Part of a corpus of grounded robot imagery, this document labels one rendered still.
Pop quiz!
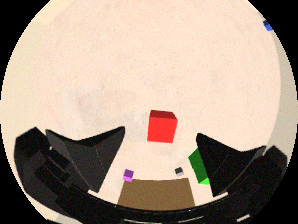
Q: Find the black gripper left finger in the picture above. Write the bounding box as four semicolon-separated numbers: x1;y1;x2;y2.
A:
45;125;125;193

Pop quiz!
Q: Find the red block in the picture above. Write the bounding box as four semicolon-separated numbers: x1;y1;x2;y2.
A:
148;109;178;143

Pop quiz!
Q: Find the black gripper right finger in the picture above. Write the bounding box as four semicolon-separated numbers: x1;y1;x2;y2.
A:
196;132;266;197

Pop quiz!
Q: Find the blue block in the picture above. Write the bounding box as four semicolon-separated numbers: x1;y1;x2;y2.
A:
263;20;273;31

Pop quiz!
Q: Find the green block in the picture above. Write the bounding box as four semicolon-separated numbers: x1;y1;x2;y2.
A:
188;148;202;169
193;163;209;185

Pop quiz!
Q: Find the small purple block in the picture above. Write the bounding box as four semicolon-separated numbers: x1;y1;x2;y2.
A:
122;169;134;181

